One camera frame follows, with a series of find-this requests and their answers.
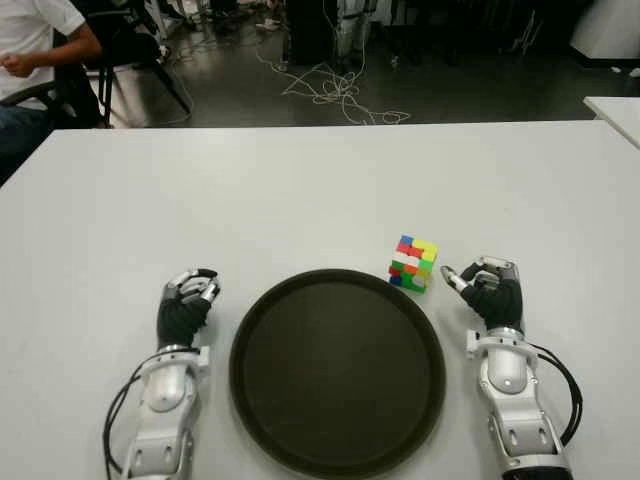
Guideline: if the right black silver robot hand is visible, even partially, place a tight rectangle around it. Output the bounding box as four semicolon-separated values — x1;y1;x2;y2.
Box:
439;254;525;333

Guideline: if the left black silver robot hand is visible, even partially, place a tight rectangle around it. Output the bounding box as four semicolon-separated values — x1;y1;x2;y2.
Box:
157;267;223;350

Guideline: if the multicoloured Rubik's cube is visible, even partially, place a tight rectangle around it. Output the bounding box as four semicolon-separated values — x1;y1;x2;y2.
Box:
388;233;440;295

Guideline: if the dark round plate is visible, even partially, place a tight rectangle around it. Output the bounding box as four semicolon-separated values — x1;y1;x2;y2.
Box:
228;268;447;469

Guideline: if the white side table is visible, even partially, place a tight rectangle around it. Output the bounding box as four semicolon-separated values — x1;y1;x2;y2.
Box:
582;95;640;151

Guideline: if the black armrest office chair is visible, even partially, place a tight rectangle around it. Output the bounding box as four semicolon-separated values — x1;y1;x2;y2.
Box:
0;64;109;131

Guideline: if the black chair with thin legs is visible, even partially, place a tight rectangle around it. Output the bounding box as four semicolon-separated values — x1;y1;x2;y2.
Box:
82;0;194;129

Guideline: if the white cabinet block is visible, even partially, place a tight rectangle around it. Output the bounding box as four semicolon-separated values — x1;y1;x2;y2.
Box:
569;0;640;69

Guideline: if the black cabinet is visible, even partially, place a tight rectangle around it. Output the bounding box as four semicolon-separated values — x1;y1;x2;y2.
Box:
285;0;341;66

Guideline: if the person in white shirt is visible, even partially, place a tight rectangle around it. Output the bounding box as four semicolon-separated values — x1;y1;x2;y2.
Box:
0;0;104;171

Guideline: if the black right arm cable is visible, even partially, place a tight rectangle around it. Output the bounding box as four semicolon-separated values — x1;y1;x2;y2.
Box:
529;342;584;446

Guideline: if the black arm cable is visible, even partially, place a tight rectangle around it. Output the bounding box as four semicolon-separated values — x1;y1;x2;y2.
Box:
102;367;151;476
529;342;584;446

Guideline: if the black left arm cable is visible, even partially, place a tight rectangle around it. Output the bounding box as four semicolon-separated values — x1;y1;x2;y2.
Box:
102;367;151;476

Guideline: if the tangled white floor cable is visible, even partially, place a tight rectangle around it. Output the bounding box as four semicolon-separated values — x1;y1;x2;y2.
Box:
254;44;412;126

